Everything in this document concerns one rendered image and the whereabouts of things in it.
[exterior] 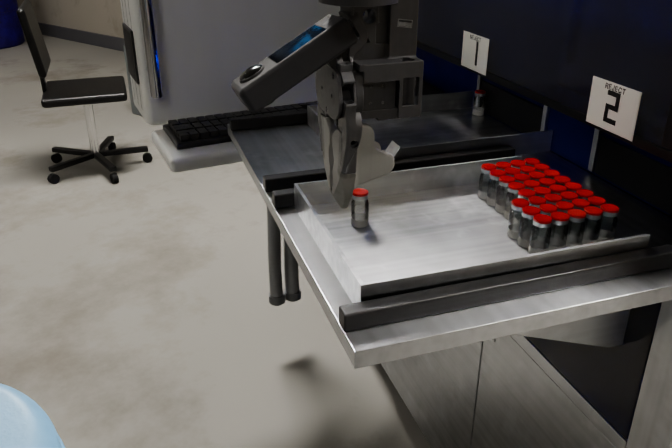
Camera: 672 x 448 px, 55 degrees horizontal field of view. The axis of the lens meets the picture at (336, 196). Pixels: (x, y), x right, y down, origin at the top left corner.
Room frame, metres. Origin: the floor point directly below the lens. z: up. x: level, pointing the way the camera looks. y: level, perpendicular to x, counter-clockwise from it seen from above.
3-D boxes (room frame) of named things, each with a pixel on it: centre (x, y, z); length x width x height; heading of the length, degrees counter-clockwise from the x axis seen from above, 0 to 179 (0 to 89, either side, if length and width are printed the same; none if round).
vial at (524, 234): (0.67, -0.23, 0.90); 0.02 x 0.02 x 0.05
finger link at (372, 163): (0.58, -0.03, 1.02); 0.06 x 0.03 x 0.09; 108
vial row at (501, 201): (0.73, -0.23, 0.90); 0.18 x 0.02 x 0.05; 18
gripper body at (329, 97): (0.59, -0.03, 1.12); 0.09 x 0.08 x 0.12; 108
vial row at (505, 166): (0.73, -0.25, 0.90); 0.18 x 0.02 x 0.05; 18
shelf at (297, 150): (0.88, -0.14, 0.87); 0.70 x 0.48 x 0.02; 18
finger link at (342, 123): (0.56, -0.01, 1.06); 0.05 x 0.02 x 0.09; 18
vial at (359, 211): (0.72, -0.03, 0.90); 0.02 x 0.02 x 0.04
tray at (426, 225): (0.70, -0.15, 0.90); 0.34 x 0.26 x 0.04; 108
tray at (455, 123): (1.06, -0.15, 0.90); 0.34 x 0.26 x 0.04; 108
